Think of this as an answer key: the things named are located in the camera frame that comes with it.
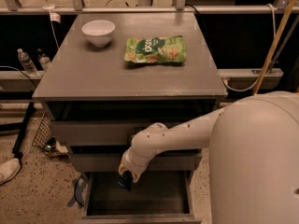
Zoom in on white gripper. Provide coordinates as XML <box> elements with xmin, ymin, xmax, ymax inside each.
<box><xmin>118</xmin><ymin>148</ymin><xmax>148</xmax><ymax>183</ymax></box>

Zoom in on dark blue rxbar wrapper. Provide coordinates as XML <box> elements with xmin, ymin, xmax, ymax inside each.
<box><xmin>118</xmin><ymin>171</ymin><xmax>133</xmax><ymax>190</ymax></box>

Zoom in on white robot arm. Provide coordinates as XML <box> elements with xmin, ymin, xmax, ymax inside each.
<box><xmin>119</xmin><ymin>91</ymin><xmax>299</xmax><ymax>224</ymax></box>

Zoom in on grey open bottom drawer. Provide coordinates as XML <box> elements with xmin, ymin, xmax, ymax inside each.
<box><xmin>79</xmin><ymin>171</ymin><xmax>202</xmax><ymax>224</ymax></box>

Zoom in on grey middle drawer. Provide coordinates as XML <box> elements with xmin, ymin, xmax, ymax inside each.
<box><xmin>70</xmin><ymin>150</ymin><xmax>202</xmax><ymax>173</ymax></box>

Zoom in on grey top drawer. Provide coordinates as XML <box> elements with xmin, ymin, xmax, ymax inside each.
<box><xmin>50</xmin><ymin>119</ymin><xmax>215</xmax><ymax>147</ymax></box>

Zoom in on grey drawer cabinet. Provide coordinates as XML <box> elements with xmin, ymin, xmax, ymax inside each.
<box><xmin>32</xmin><ymin>12</ymin><xmax>228</xmax><ymax>224</ymax></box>

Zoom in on black pole stand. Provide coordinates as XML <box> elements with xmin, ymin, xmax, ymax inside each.
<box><xmin>12</xmin><ymin>102</ymin><xmax>36</xmax><ymax>159</ymax></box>

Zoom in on white shoe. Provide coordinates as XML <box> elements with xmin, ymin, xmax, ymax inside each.
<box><xmin>0</xmin><ymin>158</ymin><xmax>21</xmax><ymax>185</ymax></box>

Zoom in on green snack bag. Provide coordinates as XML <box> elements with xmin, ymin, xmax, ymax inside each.
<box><xmin>124</xmin><ymin>35</ymin><xmax>187</xmax><ymax>63</ymax></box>

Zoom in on white ceramic bowl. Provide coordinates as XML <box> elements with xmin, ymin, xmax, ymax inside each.
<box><xmin>81</xmin><ymin>20</ymin><xmax>115</xmax><ymax>47</ymax></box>

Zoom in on clear plastic water bottle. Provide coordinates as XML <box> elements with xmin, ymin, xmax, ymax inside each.
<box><xmin>17</xmin><ymin>49</ymin><xmax>38</xmax><ymax>77</ymax></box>

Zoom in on wooden ladder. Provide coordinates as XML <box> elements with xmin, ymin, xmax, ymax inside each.
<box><xmin>252</xmin><ymin>0</ymin><xmax>296</xmax><ymax>95</ymax></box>

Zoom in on black wire basket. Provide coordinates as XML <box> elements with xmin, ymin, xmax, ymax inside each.
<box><xmin>32</xmin><ymin>114</ymin><xmax>68</xmax><ymax>158</ymax></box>

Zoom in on white cable with tag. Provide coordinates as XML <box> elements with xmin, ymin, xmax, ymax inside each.
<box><xmin>36</xmin><ymin>0</ymin><xmax>62</xmax><ymax>50</ymax></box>

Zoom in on white cable on rail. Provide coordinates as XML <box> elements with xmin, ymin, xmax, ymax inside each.
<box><xmin>221</xmin><ymin>3</ymin><xmax>278</xmax><ymax>93</ymax></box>

